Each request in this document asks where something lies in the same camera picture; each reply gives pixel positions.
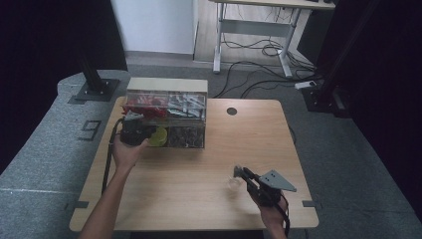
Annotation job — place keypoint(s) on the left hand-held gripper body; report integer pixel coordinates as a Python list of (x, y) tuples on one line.
[(132, 131)]

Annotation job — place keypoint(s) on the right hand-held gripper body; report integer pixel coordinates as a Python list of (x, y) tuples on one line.
[(270, 191)]

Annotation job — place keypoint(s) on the yellow-green round pods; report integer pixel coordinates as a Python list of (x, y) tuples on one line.
[(160, 136)]

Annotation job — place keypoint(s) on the clear glass cup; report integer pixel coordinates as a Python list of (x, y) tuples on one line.
[(235, 184)]

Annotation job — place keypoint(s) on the clear acrylic organizer box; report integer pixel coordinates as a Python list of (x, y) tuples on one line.
[(167, 86)]

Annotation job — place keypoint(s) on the person's left hand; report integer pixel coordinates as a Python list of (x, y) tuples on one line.
[(126, 154)]

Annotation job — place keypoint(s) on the person's right hand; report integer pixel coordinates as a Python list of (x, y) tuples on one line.
[(273, 215)]

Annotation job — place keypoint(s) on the pile of red packets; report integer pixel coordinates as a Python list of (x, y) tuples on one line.
[(146, 106)]

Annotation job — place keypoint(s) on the pile of dark packets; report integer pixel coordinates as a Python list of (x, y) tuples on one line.
[(185, 136)]

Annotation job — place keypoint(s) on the pile of white grey packets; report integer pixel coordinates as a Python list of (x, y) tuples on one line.
[(185, 104)]

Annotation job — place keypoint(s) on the black round table grommet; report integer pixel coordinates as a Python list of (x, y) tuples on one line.
[(231, 111)]

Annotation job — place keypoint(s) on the white power strip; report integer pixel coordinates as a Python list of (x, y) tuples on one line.
[(306, 85)]

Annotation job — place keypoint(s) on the black curtain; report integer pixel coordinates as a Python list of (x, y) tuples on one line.
[(391, 99), (49, 49)]

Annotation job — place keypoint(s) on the white-framed wooden desk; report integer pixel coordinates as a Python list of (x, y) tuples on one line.
[(255, 28)]

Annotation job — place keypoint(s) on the black stand with base plate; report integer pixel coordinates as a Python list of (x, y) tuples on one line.
[(96, 86)]

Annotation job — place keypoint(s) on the black metal stand frame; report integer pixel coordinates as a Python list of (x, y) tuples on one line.
[(326, 89)]

